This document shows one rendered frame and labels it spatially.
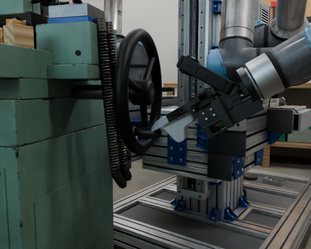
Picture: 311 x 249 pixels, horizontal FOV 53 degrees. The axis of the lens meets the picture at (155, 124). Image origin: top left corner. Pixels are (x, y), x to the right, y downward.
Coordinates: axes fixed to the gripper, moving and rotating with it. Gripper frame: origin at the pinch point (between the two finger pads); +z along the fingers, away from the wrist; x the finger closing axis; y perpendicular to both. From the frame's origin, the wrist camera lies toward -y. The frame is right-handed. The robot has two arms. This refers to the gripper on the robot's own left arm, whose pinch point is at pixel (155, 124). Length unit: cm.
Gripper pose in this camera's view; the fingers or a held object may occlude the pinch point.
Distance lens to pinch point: 63.0
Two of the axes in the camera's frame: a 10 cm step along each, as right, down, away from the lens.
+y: 4.8, 8.8, -0.3
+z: -8.3, 4.7, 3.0
